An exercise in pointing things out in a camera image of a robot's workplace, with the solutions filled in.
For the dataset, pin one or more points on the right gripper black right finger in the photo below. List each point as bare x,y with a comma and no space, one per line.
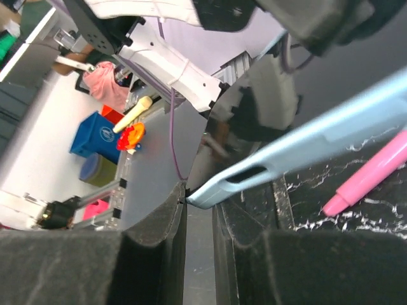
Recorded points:
264,265

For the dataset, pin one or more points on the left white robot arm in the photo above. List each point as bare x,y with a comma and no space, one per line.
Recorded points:
120,28

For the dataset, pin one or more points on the blue storage bin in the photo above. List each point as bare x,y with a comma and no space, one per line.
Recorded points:
95,135

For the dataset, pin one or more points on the red orange toy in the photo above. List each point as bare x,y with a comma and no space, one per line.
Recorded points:
130,138

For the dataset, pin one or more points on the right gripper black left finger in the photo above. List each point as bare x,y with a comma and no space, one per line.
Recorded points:
143,264

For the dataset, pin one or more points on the phone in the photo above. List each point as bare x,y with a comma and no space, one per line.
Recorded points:
249,129

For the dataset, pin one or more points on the pink marker pen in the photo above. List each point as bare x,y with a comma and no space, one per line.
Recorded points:
378,168

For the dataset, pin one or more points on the pink cloth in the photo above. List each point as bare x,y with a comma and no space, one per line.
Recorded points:
104,88

